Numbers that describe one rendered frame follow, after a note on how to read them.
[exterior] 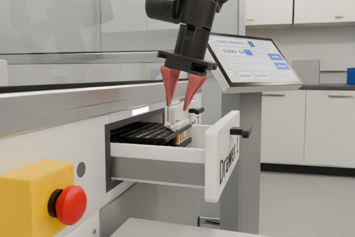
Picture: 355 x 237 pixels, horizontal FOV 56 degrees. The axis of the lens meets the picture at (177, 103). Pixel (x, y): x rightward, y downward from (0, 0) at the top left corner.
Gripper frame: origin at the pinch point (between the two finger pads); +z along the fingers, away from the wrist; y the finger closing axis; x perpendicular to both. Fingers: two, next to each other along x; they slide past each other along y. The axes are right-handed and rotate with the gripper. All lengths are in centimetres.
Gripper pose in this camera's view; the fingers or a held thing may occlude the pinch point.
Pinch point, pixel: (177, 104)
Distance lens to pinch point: 63.2
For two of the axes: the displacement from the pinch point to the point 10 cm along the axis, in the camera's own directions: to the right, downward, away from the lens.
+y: -9.3, -2.7, 2.6
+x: -3.0, 1.2, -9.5
